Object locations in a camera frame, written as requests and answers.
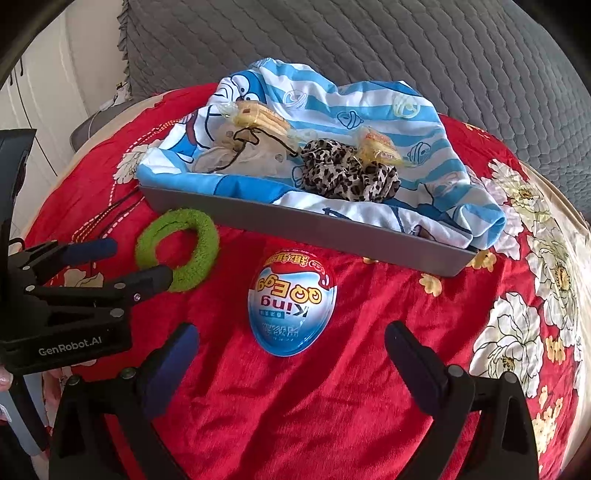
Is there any white wardrobe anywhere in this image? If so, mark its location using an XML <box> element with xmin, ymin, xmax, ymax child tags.
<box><xmin>0</xmin><ymin>0</ymin><xmax>132</xmax><ymax>213</ymax></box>

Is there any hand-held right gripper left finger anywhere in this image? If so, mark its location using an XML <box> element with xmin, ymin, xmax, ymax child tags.
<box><xmin>48</xmin><ymin>322</ymin><xmax>201</xmax><ymax>480</ymax></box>

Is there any blue egg-shaped snack pack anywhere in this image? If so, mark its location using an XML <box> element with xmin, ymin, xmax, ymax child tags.
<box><xmin>248</xmin><ymin>249</ymin><xmax>338</xmax><ymax>357</ymax></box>

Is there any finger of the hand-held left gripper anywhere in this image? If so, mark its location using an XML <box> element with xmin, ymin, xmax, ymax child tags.
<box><xmin>25</xmin><ymin>265</ymin><xmax>174</xmax><ymax>319</ymax></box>
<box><xmin>21</xmin><ymin>237</ymin><xmax>119</xmax><ymax>278</ymax></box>

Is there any blue striped cartoon cloth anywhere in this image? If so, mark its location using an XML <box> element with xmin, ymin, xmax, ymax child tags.
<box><xmin>136</xmin><ymin>56</ymin><xmax>507</xmax><ymax>252</ymax></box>

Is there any white cable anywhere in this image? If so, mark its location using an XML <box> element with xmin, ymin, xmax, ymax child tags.
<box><xmin>88</xmin><ymin>95</ymin><xmax>122</xmax><ymax>139</ymax></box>

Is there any grey tray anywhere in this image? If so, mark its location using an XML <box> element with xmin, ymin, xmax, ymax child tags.
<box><xmin>139</xmin><ymin>182</ymin><xmax>481</xmax><ymax>278</ymax></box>

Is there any long biscuit packet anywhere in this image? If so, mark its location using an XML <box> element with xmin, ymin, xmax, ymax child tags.
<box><xmin>218</xmin><ymin>102</ymin><xmax>301</xmax><ymax>140</ymax></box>

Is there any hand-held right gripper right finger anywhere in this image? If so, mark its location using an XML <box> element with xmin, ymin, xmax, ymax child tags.
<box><xmin>384</xmin><ymin>321</ymin><xmax>541</xmax><ymax>480</ymax></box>

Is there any grey quilted sofa cover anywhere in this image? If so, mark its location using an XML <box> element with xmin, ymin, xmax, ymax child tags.
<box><xmin>121</xmin><ymin>0</ymin><xmax>591</xmax><ymax>172</ymax></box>

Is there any beige scrunchie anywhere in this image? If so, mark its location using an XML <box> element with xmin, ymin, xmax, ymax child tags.
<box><xmin>191</xmin><ymin>124</ymin><xmax>302</xmax><ymax>178</ymax></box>

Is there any leopard print scrunchie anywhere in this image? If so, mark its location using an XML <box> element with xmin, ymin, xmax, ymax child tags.
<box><xmin>292</xmin><ymin>138</ymin><xmax>402</xmax><ymax>204</ymax></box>

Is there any grey cushion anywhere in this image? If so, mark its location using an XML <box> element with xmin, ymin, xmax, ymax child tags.
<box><xmin>69</xmin><ymin>113</ymin><xmax>109</xmax><ymax>151</ymax></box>

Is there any green fuzzy scrunchie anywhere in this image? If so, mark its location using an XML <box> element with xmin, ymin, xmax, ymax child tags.
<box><xmin>135</xmin><ymin>209</ymin><xmax>221</xmax><ymax>294</ymax></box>

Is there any small biscuit packet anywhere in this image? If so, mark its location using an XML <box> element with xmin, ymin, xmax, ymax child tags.
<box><xmin>355</xmin><ymin>126</ymin><xmax>415</xmax><ymax>169</ymax></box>

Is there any red floral blanket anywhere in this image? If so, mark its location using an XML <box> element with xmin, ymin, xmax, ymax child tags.
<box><xmin>18</xmin><ymin>83</ymin><xmax>591</xmax><ymax>480</ymax></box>

